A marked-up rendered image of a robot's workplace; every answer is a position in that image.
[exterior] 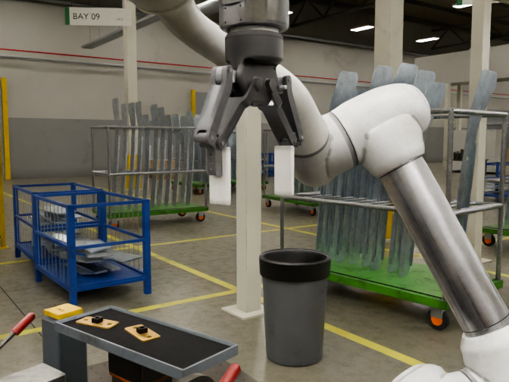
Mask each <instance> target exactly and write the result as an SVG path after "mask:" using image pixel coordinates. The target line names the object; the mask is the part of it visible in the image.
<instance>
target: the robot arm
mask: <svg viewBox="0 0 509 382"><path fill-rule="evenodd" d="M128 1H130V2H132V3H133V4H134V5H136V7H137V8H138V9H139V10H140V11H142V12H144V13H146V14H151V15H157V16H158V17H159V18H160V19H161V21H162V22H163V23H164V25H165V26H166V27H167V28H168V29H169V30H170V31H171V32H172V33H173V34H174V35H175V36H176V37H177V38H178V39H179V40H180V41H182V42H183V43H184V44H186V45H187V46H188V47H190V48H191V49H192V50H194V51H195V52H197V53H199V54H200V55H201V56H203V57H205V58H206V59H208V60H209V61H211V62H212V63H214V64H216V65H217V66H218V67H213V68H212V71H211V86H210V89H209V91H208V95H207V98H206V99H205V103H204V106H203V109H202V111H201V115H200V118H199V120H198V124H197V127H196V129H195V133H194V136H193V140H194V142H195V143H199V146H200V147H201V148H202V149H207V172H208V175H209V184H210V203H211V204H215V205H231V174H230V147H225V145H226V143H227V141H228V139H229V138H230V136H231V134H232V132H233V131H234V129H235V127H236V125H237V123H238V122H239V119H240V117H241V116H242V114H243V112H244V110H245V109H246V108H247V107H249V106H251V107H258V109H259V110H261V111H263V113H264V116H265V118H266V119H267V122H268V124H269V125H270V128H271V130H272V131H273V135H274V136H275V138H276V141H277V142H278V144H279V145H278V146H274V194H275V195H281V196H293V195H294V177H295V178H296V179H297V180H298V181H300V182H301V183H303V184H304V185H306V186H310V187H321V186H324V185H326V184H328V183H329V182H330V181H332V180H333V179H334V178H335V177H336V176H338V175H340V174H342V173H344V172H346V171H348V170H350V169H351V168H353V167H355V166H357V165H359V164H361V165H362V166H363V167H364V168H365V169H366V170H367V171H368V172H369V173H370V174H371V175H373V176H374V177H375V178H380V180H381V182H382V184H383V186H384V187H385V189H386V192H387V193H388V194H389V197H390V199H391V200H392V202H393V204H394V206H395V208H396V209H397V211H398V213H399V215H400V216H401V219H402V220H403V222H404V224H405V226H406V228H407V229H408V232H409V233H410V235H411V237H412V239H413V240H414V242H415V244H416V246H417V248H418V249H419V251H420V254H421V255H422V256H423V259H424V261H425V262H426V264H427V266H428V268H429V270H430V271H431V273H432V275H433V277H434V278H435V280H436V283H437V284H438V286H439V288H440V290H441V291H442V293H443V295H444V297H445V299H446V301H447V302H448V304H449V306H450V308H451V310H452V311H453V313H454V316H455V317H456V319H457V321H458V323H459V325H460V326H461V328H462V330H463V332H464V333H463V335H462V338H461V345H460V350H461V353H462V356H463V360H464V365H465V368H463V369H461V370H459V371H456V372H451V373H447V374H446V373H445V371H444V370H443V368H442V367H440V366H438V365H433V364H418V365H414V366H412V367H410V368H409V369H407V370H406V371H404V372H402V373H401V374H399V375H398V376H397V377H396V378H395V379H394V380H393V381H392V382H509V311H508V309H507V306H506V305H505V304H504V301H503V299H502V298H501V296H500V294H499V292H498V291H497V289H496V287H495V285H494V284H493V282H492V280H491V278H490V276H489V275H488V273H487V271H486V269H485V268H484V266H483V264H482V262H481V261H480V259H479V256H478V255H477V254H476V251H475V250H474V248H473V246H472V244H471V243H470V241H469V239H468V238H467V235H466V234H465V232H464V230H463V228H462V226H461V225H460V223H459V221H458V219H457V216H456V215H455V213H454V211H453V210H452V208H451V206H450V204H449V203H448V200H447V199H446V198H445V195H444V193H443V191H442V190H441V188H440V186H439V185H438V183H437V181H436V179H435V177H434V176H433V174H432V172H431V170H430V169H429V167H428V165H427V163H426V162H425V160H424V159H423V157H422V155H423V154H424V153H425V145H424V142H423V132H424V131H426V129H427V127H428V126H429V122H430V118H431V116H430V107H429V103H428V101H427V100H426V98H425V96H424V95H423V93H422V92H421V91H420V90H419V89H418V88H417V87H415V86H413V85H408V84H405V83H396V84H390V85H385V86H380V87H377V88H375V89H372V90H370V91H368V92H365V93H363V94H361V95H358V96H356V97H354V98H353V99H350V100H348V101H347V102H344V103H342V104H341V105H340V106H339V107H337V108H336V109H334V110H332V111H331V112H329V113H327V114H325V115H322V116H321V115H320V112H319V111H318V109H317V106H316V105H315V103H314V100H313V99H312V97H311V94H310V93H309V92H308V90H307V89H306V88H305V86H304V85H303V84H302V82H301V81H300V80H299V79H298V78H297V77H295V76H294V75H293V74H292V73H290V72H289V71H288V70H286V69H285V68H284V67H283V66H281V65H280V64H281V63H282V62H283V36H282V35H281V33H283V32H285V31H287V29H288V28H289V0H219V26H218V25H216V24H215V23H214V22H213V21H211V20H210V19H208V18H207V17H206V16H204V15H203V13H201V11H200V10H199V9H198V7H197V5H196V4H195V1H194V0H128ZM205 131H207V132H205Z"/></svg>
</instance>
